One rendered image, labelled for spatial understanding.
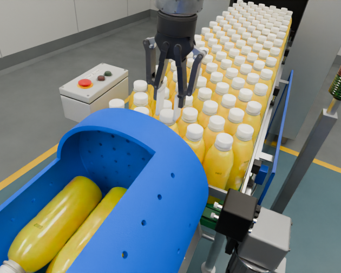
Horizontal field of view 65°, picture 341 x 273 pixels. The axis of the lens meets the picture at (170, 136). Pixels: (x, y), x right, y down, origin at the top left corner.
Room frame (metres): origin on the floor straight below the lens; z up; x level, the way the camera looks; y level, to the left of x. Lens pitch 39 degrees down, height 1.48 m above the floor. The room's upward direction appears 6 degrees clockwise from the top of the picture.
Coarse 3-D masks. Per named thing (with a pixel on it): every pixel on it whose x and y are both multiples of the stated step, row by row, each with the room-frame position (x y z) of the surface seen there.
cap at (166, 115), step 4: (160, 112) 0.53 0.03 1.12; (164, 112) 0.53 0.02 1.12; (168, 112) 0.53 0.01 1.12; (172, 112) 0.53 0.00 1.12; (160, 116) 0.52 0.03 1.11; (164, 116) 0.51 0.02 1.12; (168, 116) 0.51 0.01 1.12; (172, 116) 0.51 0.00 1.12; (164, 120) 0.51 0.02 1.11; (168, 120) 0.51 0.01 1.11; (172, 120) 0.51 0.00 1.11
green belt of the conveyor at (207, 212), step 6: (240, 186) 0.52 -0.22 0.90; (210, 204) 0.44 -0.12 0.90; (222, 204) 0.45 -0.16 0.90; (204, 210) 0.43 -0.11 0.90; (210, 210) 0.43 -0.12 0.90; (216, 210) 0.43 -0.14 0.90; (204, 216) 0.41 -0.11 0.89; (210, 216) 0.41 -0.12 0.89; (204, 222) 0.41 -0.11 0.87; (210, 222) 0.40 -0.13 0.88; (210, 228) 0.40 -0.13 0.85
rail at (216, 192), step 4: (208, 184) 0.44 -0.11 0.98; (208, 188) 0.44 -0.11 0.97; (212, 188) 0.43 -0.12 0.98; (216, 188) 0.43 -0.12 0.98; (220, 188) 0.43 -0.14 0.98; (208, 192) 0.44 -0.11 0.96; (212, 192) 0.43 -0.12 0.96; (216, 192) 0.43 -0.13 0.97; (220, 192) 0.43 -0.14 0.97; (224, 192) 0.42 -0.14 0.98; (216, 196) 0.43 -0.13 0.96; (220, 196) 0.42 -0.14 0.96; (224, 196) 0.42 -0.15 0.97
